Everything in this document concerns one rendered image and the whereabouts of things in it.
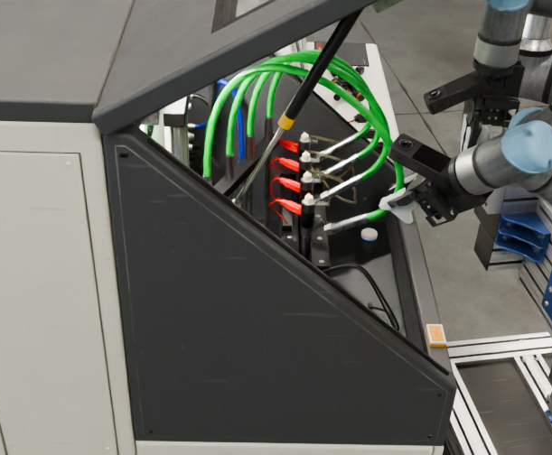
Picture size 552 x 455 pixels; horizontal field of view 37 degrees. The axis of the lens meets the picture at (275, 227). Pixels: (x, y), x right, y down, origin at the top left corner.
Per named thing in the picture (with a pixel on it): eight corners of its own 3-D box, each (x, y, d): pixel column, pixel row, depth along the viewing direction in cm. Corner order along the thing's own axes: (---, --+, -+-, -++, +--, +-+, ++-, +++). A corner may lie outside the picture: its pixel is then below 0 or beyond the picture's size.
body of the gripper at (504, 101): (513, 132, 148) (528, 70, 141) (466, 130, 148) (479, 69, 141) (504, 111, 154) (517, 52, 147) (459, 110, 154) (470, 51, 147)
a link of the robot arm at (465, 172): (463, 162, 123) (488, 130, 127) (444, 170, 127) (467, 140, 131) (494, 198, 124) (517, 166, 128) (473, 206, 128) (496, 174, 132)
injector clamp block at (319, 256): (325, 320, 174) (331, 264, 165) (278, 319, 174) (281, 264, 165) (318, 225, 201) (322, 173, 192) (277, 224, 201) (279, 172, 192)
